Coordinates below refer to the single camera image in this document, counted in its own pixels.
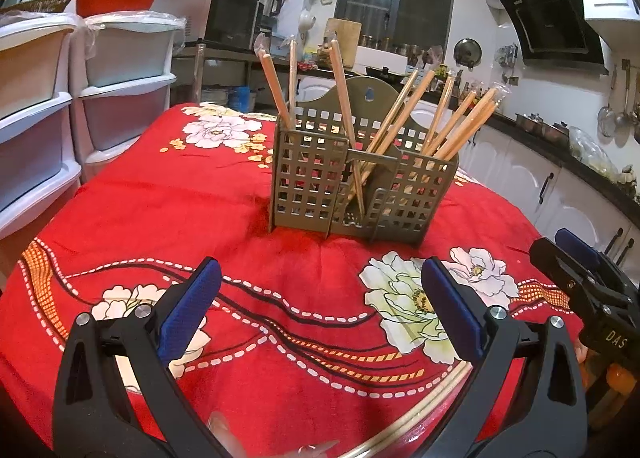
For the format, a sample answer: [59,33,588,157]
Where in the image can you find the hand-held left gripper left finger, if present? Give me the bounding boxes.
[52,258,223,458]

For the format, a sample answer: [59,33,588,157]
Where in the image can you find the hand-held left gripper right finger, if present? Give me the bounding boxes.
[421,257,589,458]

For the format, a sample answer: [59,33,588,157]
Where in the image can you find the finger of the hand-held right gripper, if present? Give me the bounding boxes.
[529,237,603,311]
[554,227,636,289]

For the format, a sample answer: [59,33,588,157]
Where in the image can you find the olive perforated utensil holder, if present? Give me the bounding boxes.
[269,75,461,245]

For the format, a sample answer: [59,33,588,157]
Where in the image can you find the person's right hand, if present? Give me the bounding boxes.
[574,342,640,391]

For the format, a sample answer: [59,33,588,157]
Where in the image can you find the clear plastic bag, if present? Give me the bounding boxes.
[570,127,621,179]

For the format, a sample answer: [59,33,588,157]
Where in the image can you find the red floral tablecloth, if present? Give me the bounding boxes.
[0,102,586,458]

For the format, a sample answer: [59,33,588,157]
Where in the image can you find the steel pots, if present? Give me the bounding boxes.
[515,112,571,145]

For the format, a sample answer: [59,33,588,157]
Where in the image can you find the hanging steel skimmer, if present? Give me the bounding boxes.
[597,63,618,136]

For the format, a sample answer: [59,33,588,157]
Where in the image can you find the cluster of condiment bottles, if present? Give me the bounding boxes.
[457,80,488,101]

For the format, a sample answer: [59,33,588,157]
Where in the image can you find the steel pot under shelf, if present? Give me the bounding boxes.
[200,84,228,106]

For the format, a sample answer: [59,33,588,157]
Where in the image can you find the blue container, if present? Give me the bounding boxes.
[227,86,251,112]

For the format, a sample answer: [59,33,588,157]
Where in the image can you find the hanging steel pot lid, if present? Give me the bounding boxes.
[453,38,482,65]

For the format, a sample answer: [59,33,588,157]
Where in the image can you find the black range hood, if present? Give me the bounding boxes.
[499,0,608,71]

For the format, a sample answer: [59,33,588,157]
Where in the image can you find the black wok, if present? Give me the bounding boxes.
[364,65,408,79]

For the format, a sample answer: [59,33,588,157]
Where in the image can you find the metal shelf table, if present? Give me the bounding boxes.
[172,40,301,114]

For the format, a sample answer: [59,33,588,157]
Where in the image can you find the white plastic drawer cabinet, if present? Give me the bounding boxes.
[0,13,83,244]
[70,10,186,184]

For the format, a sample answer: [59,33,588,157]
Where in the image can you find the wooden cutting board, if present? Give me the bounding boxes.
[325,18,362,66]

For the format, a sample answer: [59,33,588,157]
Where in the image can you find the microwave oven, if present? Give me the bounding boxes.
[150,0,261,51]

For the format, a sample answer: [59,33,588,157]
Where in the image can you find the black blender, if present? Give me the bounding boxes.
[252,0,283,21]

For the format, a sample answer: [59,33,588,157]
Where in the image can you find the woven basket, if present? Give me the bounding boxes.
[0,0,76,15]

